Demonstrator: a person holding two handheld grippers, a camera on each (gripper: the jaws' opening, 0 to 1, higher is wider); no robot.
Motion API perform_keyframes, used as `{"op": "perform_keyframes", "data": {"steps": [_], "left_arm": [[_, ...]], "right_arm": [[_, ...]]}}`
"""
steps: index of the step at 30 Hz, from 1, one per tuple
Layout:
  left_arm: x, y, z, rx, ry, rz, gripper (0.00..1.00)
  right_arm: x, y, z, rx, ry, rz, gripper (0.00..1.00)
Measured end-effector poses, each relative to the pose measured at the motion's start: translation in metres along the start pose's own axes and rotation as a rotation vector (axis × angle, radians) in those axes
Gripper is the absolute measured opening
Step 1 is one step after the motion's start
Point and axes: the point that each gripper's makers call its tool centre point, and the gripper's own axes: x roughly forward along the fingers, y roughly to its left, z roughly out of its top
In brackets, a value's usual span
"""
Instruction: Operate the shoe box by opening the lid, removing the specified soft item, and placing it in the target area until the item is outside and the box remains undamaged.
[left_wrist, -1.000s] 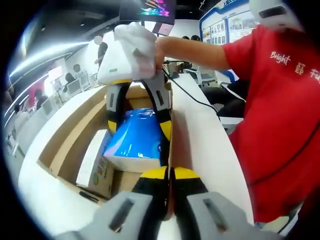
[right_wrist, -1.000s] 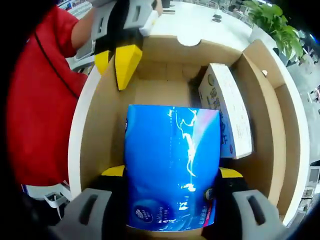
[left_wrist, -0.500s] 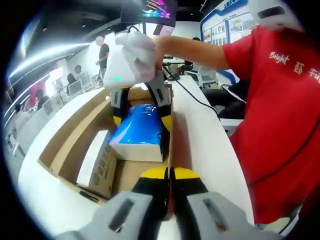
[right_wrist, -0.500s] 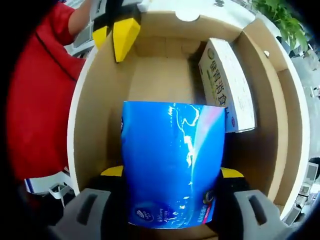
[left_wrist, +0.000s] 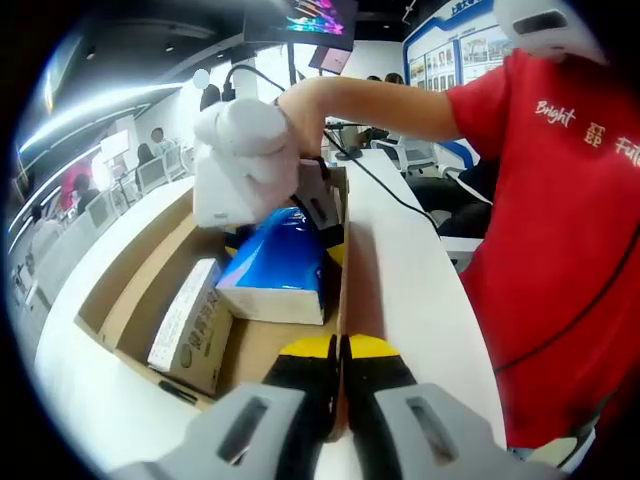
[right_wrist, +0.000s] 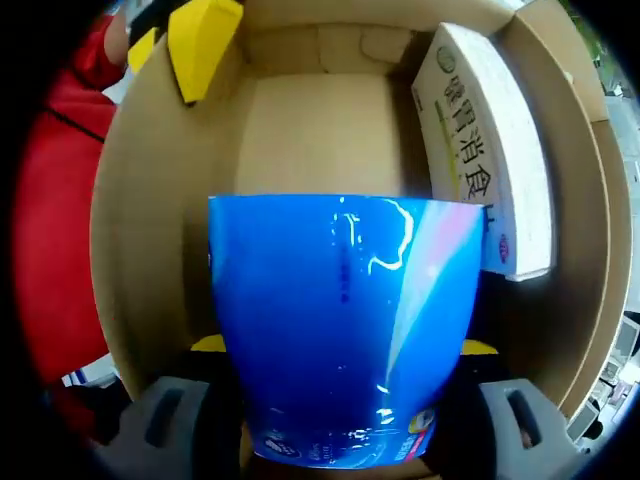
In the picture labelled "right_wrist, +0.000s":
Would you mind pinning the blue soft tissue pack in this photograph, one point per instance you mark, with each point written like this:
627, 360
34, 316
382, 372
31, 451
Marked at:
325, 310

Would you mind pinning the brown cardboard shoe box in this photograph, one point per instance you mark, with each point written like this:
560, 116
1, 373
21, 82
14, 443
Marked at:
310, 135

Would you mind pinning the white medicine box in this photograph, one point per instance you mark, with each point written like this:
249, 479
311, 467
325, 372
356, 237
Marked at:
500, 150

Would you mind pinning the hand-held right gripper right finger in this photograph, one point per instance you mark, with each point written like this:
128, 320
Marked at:
465, 425

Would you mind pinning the person in red shirt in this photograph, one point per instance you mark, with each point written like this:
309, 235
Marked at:
55, 225

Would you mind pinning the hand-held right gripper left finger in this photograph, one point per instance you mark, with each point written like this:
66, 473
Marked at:
215, 410

